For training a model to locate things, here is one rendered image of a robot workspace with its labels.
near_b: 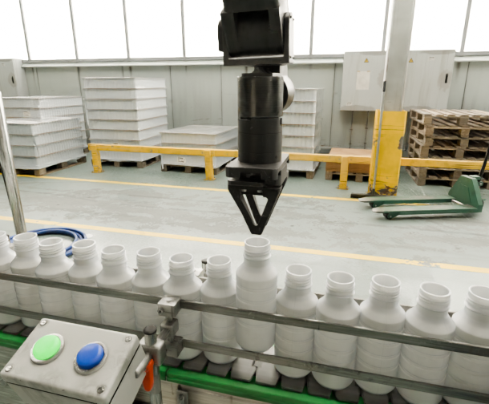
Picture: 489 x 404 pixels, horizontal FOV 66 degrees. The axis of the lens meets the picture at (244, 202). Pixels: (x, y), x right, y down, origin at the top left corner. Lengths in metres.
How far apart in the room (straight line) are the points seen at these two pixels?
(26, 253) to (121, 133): 6.22
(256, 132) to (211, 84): 7.49
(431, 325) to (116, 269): 0.45
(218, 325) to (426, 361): 0.28
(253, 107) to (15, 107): 7.82
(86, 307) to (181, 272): 0.19
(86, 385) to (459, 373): 0.45
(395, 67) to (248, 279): 4.69
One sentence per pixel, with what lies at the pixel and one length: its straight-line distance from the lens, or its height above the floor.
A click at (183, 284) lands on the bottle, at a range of 0.57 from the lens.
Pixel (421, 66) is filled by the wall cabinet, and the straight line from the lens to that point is 7.25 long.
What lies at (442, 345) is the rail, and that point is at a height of 1.11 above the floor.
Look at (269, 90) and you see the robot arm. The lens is 0.46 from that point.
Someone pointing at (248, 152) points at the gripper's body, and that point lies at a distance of 0.47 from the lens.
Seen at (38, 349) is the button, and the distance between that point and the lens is 0.53.
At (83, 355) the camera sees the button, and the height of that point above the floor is 1.12.
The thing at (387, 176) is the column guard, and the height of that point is 0.30.
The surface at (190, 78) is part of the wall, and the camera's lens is 8.10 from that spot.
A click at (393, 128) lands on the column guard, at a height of 0.90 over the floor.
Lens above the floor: 1.41
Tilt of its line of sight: 18 degrees down
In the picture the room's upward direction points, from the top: straight up
